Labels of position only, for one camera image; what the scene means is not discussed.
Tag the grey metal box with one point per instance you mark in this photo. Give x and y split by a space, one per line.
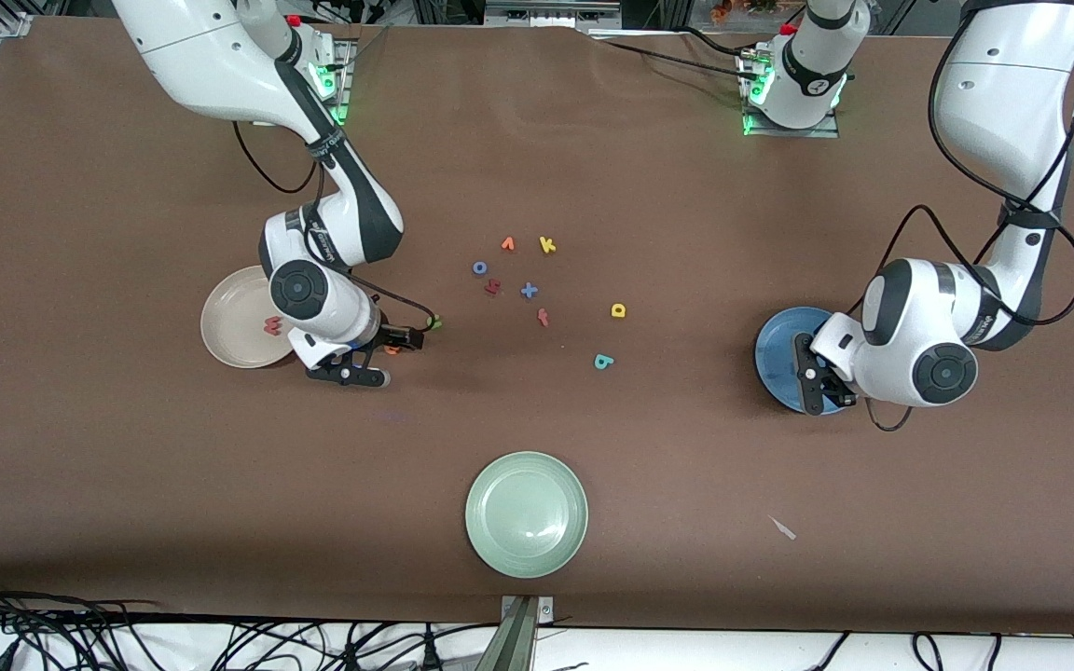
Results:
546 14

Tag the metal camera stand bracket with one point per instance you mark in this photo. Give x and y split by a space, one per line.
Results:
523 643

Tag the black metal frame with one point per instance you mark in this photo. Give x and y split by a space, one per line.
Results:
448 11

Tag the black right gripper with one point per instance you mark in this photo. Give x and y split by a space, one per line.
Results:
398 337

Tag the beige brown plate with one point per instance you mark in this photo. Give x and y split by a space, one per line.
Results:
234 326

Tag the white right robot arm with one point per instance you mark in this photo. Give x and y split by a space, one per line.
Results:
299 289

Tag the pink letter w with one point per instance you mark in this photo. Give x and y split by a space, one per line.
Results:
271 326

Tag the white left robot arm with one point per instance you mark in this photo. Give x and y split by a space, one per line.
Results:
945 373

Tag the brown table cover mat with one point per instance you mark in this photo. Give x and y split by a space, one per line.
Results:
127 466

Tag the green plate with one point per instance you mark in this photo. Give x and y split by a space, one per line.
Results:
526 514

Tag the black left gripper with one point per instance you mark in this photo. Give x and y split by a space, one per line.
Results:
830 384

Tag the blue plate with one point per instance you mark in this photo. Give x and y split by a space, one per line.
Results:
775 359

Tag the teal letter b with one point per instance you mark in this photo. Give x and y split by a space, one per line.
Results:
603 365

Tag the small white paper scrap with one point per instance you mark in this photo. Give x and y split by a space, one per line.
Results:
784 529

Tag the orange background objects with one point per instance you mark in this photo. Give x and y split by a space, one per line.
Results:
722 11

